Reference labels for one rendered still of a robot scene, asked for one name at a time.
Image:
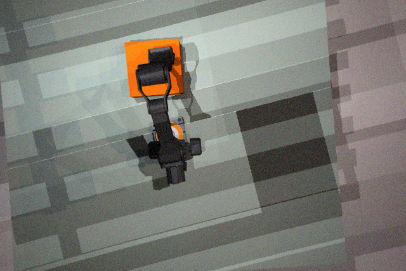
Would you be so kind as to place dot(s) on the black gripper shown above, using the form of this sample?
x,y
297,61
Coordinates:
x,y
194,148

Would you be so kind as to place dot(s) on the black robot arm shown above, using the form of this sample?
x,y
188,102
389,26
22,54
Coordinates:
x,y
157,71

